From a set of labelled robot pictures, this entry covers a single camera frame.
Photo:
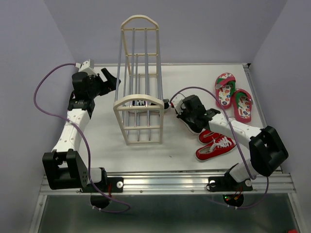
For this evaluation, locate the red sneaker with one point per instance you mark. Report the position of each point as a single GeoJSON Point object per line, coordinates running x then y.
{"type": "Point", "coordinates": [217, 147]}
{"type": "Point", "coordinates": [207, 136]}

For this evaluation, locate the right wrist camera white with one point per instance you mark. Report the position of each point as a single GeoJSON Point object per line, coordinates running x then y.
{"type": "Point", "coordinates": [178, 105]}

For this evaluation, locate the aluminium mounting rail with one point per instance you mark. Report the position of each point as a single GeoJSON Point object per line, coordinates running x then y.
{"type": "Point", "coordinates": [179, 183]}

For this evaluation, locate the red sneaker near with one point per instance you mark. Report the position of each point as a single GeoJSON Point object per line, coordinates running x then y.
{"type": "Point", "coordinates": [217, 147]}

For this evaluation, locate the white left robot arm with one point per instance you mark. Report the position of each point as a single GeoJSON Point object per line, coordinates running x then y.
{"type": "Point", "coordinates": [64, 166]}

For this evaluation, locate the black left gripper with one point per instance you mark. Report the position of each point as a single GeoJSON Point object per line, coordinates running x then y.
{"type": "Point", "coordinates": [108, 87]}

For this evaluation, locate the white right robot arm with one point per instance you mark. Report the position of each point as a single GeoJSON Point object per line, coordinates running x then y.
{"type": "Point", "coordinates": [267, 151]}

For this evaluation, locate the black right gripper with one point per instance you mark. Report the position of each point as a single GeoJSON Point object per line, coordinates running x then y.
{"type": "Point", "coordinates": [183, 107]}

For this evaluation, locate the red sneaker far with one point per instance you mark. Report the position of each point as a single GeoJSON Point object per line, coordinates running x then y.
{"type": "Point", "coordinates": [207, 136]}

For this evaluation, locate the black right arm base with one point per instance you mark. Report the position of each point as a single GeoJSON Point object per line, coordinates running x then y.
{"type": "Point", "coordinates": [233, 191]}

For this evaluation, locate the pink green flip-flop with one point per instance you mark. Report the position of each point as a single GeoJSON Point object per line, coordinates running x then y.
{"type": "Point", "coordinates": [242, 104]}
{"type": "Point", "coordinates": [224, 90]}

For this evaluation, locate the cream and chrome shoe shelf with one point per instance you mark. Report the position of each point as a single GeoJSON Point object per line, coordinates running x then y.
{"type": "Point", "coordinates": [140, 72]}

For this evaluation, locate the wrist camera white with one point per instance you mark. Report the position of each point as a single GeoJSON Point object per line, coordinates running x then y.
{"type": "Point", "coordinates": [87, 66]}
{"type": "Point", "coordinates": [178, 105]}

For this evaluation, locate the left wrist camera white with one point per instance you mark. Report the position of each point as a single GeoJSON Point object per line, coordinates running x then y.
{"type": "Point", "coordinates": [87, 66]}

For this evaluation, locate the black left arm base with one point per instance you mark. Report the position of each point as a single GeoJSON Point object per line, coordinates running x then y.
{"type": "Point", "coordinates": [112, 185]}

